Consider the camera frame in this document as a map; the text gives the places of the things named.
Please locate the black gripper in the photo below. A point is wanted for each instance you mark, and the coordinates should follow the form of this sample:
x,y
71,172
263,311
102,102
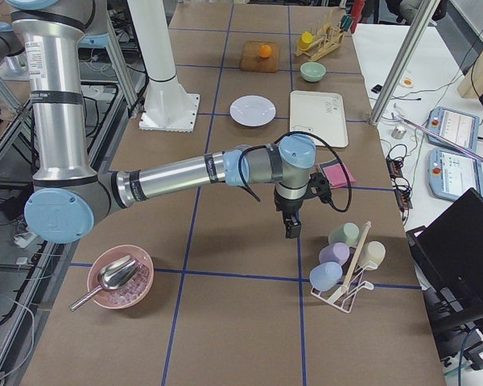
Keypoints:
x,y
288,207

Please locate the orange fruit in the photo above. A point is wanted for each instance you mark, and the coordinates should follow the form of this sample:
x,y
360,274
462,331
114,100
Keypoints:
x,y
265,51

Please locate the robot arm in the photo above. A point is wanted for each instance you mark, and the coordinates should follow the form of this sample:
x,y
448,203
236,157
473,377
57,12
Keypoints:
x,y
70,197

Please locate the cream bear tray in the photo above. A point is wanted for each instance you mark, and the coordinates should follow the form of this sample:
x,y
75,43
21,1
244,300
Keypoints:
x,y
319,113

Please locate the purple plastic cup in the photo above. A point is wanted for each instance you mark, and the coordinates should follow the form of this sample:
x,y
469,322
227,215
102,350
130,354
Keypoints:
x,y
337,252

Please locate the green plastic cup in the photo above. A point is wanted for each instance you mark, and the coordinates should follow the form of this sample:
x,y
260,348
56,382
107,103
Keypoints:
x,y
347,233

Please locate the blue plastic cup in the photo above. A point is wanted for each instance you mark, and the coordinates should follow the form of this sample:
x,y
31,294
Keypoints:
x,y
324,276

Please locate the pink and grey cloths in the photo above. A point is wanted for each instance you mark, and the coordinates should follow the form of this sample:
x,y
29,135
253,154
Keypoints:
x,y
333,172

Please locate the beige plastic cup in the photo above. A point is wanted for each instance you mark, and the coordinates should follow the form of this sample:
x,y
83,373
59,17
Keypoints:
x,y
373,251

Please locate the white round plate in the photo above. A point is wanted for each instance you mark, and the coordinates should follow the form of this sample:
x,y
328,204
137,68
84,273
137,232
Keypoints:
x,y
252,111

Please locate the small metal cylinder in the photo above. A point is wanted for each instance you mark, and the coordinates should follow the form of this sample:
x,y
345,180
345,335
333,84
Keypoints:
x,y
398,132

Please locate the green ceramic bowl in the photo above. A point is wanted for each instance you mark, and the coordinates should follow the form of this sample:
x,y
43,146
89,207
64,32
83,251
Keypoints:
x,y
312,72

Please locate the small black device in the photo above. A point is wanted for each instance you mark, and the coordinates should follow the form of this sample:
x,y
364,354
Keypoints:
x,y
377,88

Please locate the black laptop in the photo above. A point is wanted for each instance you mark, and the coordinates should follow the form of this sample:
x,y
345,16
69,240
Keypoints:
x,y
450,254

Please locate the lower teach pendant tablet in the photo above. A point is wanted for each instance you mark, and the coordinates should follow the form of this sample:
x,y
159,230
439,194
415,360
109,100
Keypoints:
x,y
451,174

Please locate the teach pendant tablet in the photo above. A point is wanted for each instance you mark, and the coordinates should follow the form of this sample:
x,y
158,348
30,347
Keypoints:
x,y
451,174
455,126

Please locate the wooden cutting board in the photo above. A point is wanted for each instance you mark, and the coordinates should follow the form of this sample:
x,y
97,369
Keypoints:
x,y
251,62

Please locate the pink bowl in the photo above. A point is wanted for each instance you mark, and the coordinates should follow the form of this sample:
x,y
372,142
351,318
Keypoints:
x,y
130,284

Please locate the metal scoop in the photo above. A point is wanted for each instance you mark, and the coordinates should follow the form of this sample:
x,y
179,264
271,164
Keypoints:
x,y
111,277

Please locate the fried egg toy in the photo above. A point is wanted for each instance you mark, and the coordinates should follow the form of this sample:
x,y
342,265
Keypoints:
x,y
406,83

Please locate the yellow mug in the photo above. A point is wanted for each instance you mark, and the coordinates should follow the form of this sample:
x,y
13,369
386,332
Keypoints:
x,y
305,41

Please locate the pink grabber stick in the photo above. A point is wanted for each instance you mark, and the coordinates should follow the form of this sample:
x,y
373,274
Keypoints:
x,y
437,139

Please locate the wooden dish rack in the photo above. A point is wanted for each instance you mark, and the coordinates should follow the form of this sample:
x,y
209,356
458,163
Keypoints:
x,y
327,38

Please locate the upper teach pendant tablet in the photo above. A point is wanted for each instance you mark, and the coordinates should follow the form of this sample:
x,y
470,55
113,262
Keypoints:
x,y
455,126

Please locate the dark green mug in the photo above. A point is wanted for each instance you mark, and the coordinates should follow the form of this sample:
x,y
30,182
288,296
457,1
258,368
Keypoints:
x,y
345,23

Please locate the red cylinder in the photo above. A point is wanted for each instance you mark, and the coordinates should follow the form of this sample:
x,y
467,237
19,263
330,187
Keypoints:
x,y
356,11

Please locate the white wire cup rack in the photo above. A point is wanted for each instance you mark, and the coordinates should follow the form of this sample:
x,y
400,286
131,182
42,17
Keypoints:
x,y
343,294

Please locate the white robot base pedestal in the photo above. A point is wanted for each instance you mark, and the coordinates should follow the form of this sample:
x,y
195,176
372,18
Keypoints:
x,y
167,106

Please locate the aluminium frame post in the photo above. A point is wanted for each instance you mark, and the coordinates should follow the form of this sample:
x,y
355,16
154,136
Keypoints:
x,y
417,15

